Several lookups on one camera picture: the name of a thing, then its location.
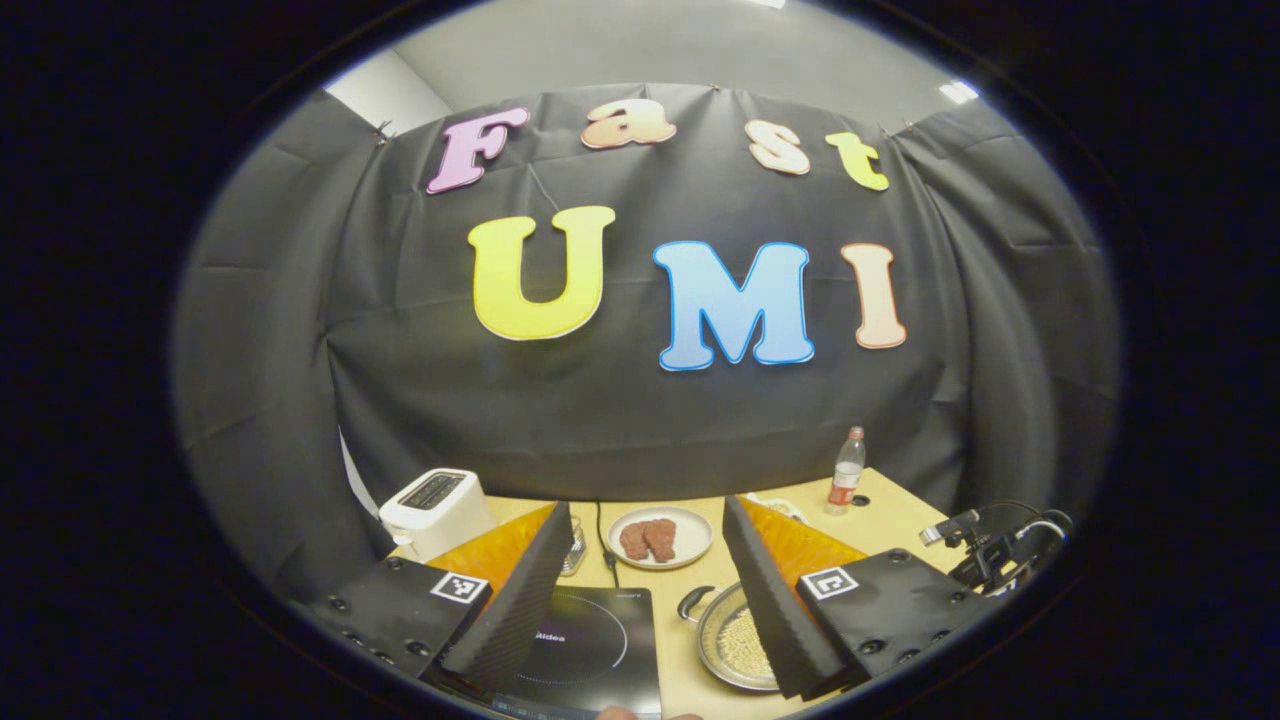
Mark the clear plastic water bottle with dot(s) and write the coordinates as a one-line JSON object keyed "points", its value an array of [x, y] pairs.
{"points": [[845, 480]]}

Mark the white toaster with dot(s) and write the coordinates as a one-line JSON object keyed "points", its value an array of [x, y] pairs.
{"points": [[435, 515]]}

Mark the black induction cooktop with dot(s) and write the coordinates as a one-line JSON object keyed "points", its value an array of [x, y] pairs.
{"points": [[600, 640]]}

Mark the brown meat piece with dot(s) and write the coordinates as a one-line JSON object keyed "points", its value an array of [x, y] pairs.
{"points": [[661, 540], [634, 541]]}

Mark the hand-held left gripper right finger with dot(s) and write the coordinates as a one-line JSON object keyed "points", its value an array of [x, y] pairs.
{"points": [[770, 610]]}

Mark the pile of soybeans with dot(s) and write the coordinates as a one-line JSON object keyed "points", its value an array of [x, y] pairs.
{"points": [[745, 640]]}

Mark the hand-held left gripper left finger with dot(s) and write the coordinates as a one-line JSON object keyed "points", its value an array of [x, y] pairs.
{"points": [[520, 610]]}

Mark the white divided bean dish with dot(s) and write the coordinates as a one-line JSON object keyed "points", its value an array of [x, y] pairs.
{"points": [[780, 508]]}

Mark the round white plate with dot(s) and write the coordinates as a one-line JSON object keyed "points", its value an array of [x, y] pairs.
{"points": [[695, 535]]}

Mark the black backdrop cloth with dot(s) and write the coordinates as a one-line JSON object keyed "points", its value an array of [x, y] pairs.
{"points": [[620, 420]]}

